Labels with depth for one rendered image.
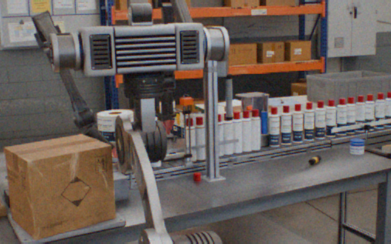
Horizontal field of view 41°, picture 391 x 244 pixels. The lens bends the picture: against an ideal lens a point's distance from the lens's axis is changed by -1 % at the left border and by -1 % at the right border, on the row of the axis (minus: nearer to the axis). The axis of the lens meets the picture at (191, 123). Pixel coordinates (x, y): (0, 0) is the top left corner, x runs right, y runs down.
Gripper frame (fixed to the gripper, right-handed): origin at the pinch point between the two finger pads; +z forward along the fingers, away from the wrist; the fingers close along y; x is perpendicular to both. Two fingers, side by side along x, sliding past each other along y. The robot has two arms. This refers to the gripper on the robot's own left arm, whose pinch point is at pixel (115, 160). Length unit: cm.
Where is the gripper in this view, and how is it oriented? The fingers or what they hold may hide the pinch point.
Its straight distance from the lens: 234.4
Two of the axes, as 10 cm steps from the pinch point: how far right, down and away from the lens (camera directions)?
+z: 5.5, 7.1, 4.3
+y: -4.7, -1.6, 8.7
